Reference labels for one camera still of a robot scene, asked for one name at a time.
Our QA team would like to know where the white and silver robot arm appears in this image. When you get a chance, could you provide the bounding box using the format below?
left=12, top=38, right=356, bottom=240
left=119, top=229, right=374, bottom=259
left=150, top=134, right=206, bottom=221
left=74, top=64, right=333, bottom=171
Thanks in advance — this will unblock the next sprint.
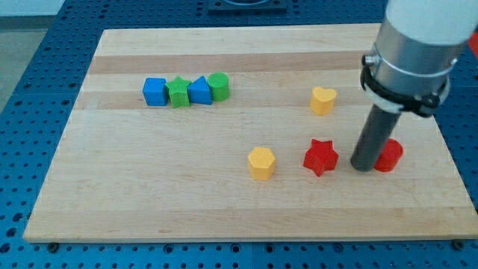
left=361, top=0, right=477, bottom=117

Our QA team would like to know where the yellow hexagon block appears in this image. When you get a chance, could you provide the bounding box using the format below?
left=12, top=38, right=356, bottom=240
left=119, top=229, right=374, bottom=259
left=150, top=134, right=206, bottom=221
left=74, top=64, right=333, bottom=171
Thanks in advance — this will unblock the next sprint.
left=247, top=147, right=276, bottom=181

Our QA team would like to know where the green star block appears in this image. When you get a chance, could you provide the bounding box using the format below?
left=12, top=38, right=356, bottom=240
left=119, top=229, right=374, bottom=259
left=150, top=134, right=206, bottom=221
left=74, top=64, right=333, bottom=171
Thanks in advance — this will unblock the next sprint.
left=165, top=76, right=191, bottom=108

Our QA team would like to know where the red star block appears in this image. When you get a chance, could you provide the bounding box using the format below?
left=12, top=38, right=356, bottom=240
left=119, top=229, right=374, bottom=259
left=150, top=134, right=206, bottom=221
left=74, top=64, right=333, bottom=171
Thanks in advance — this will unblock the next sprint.
left=303, top=139, right=339, bottom=177

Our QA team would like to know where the light wooden board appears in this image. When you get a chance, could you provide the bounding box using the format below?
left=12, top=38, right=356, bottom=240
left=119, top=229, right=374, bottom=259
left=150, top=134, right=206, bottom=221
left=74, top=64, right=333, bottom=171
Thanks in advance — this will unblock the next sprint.
left=24, top=24, right=477, bottom=243

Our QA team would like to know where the green cylinder block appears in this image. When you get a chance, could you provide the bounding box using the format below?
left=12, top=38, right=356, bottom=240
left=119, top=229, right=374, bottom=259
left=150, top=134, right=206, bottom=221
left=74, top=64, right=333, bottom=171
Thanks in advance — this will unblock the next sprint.
left=207, top=72, right=229, bottom=102

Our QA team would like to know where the blue triangle block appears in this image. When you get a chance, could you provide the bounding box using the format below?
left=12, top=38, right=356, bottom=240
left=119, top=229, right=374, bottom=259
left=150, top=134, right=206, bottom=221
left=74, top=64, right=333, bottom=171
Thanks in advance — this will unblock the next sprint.
left=187, top=76, right=212, bottom=105

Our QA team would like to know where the yellow heart block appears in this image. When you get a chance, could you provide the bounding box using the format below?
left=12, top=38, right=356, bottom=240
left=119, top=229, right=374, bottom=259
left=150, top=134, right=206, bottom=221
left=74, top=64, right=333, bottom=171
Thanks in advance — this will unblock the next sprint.
left=309, top=87, right=337, bottom=116

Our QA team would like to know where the blue cube block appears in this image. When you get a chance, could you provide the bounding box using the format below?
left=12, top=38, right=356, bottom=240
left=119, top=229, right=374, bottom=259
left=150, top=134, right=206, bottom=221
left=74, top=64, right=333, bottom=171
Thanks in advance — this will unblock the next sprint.
left=143, top=78, right=169, bottom=106

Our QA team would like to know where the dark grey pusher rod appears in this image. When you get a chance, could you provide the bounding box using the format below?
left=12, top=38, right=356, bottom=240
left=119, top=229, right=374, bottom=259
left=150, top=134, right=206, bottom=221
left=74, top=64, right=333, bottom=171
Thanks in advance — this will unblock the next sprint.
left=350, top=105, right=401, bottom=172

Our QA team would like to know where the red cylinder block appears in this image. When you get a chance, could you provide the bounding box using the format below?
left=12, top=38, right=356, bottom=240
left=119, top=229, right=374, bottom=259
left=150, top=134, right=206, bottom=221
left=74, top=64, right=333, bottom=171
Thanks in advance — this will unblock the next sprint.
left=373, top=138, right=404, bottom=173

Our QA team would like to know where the black cable around arm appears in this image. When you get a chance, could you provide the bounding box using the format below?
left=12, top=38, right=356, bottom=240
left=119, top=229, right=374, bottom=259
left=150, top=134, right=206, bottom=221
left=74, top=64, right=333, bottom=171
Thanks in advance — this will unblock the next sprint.
left=359, top=54, right=448, bottom=118

